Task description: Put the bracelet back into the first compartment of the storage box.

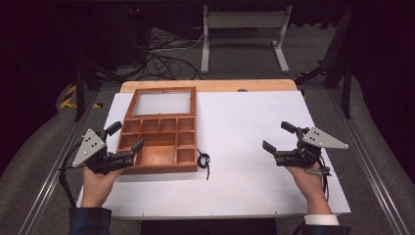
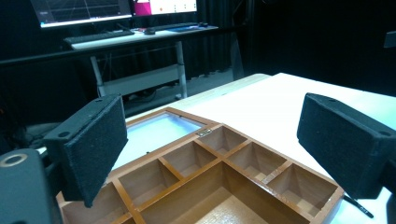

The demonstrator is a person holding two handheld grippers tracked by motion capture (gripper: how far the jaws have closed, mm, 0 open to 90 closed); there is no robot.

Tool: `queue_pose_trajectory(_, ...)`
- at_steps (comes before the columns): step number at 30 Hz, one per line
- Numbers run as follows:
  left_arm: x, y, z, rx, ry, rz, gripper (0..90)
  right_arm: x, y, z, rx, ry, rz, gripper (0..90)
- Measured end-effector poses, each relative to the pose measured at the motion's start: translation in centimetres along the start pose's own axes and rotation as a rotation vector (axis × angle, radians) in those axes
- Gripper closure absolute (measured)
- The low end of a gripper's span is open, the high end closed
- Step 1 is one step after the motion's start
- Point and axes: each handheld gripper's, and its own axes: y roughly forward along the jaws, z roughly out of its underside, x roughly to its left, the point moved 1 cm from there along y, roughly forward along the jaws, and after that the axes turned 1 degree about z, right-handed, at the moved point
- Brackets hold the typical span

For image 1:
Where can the black equipment tower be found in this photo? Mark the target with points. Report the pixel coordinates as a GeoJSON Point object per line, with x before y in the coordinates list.
{"type": "Point", "coordinates": [138, 32]}

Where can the white table sheet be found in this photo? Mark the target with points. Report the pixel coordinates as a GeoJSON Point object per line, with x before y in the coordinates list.
{"type": "Point", "coordinates": [241, 137]}

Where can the wooden compartment box with lid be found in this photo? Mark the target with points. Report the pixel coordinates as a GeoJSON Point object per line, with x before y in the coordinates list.
{"type": "Point", "coordinates": [163, 156]}

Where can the black tripod stand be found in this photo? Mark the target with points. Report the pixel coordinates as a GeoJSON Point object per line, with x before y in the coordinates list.
{"type": "Point", "coordinates": [80, 91]}

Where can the person's right hand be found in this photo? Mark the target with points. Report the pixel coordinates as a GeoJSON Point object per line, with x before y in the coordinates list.
{"type": "Point", "coordinates": [308, 182]}

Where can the yellow black hazard tape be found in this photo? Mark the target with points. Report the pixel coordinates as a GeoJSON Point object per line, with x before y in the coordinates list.
{"type": "Point", "coordinates": [67, 102]}

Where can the aluminium floor rail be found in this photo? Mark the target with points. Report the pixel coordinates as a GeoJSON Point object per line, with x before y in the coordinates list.
{"type": "Point", "coordinates": [375, 176]}
{"type": "Point", "coordinates": [54, 176]}

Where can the person's left hand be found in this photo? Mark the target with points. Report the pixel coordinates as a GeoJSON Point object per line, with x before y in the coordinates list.
{"type": "Point", "coordinates": [98, 184]}

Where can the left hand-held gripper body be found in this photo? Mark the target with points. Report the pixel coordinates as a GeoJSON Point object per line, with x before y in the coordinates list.
{"type": "Point", "coordinates": [88, 147]}

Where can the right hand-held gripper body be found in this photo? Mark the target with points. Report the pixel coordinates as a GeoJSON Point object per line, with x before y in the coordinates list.
{"type": "Point", "coordinates": [321, 138]}

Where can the white metal stand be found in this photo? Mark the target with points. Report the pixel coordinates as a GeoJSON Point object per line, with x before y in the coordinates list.
{"type": "Point", "coordinates": [244, 20]}

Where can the black angled stand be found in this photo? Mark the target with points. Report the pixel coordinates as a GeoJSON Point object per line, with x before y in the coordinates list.
{"type": "Point", "coordinates": [341, 65]}

